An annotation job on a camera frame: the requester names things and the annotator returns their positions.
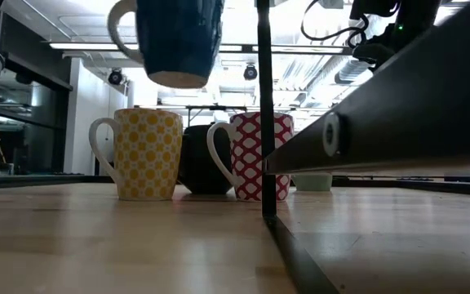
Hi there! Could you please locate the black metal divider frame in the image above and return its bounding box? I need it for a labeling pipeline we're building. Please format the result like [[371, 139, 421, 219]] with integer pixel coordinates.
[[257, 0, 470, 294]]

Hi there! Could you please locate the long ceiling light fixture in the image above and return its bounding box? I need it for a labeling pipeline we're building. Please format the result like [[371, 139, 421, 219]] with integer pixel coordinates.
[[42, 40, 354, 56]]

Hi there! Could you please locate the black mug red interior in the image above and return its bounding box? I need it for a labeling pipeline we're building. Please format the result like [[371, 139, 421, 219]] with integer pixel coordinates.
[[176, 123, 238, 196]]

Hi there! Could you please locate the blue mug white handle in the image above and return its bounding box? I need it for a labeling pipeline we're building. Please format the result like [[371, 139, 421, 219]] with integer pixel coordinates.
[[107, 0, 226, 90]]

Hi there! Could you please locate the black ceiling spotlight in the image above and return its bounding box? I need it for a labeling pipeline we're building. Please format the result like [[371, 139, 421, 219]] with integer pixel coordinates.
[[107, 68, 124, 87], [242, 64, 259, 82]]

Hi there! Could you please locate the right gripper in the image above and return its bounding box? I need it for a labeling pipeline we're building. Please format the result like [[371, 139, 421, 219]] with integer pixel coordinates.
[[352, 42, 396, 71]]

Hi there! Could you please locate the green mug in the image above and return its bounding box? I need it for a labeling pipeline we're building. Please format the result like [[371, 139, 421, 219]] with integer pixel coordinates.
[[291, 173, 334, 193]]

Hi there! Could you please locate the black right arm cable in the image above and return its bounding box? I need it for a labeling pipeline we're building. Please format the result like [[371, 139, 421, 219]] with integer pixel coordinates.
[[299, 0, 369, 51]]

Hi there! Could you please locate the red lattice patterned mug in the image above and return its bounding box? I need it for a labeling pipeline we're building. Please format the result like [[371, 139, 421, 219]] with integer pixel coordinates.
[[206, 111, 295, 203]]

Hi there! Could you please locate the yellow dotted white mug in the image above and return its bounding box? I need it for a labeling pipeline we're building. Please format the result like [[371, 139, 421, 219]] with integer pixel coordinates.
[[88, 107, 184, 202]]

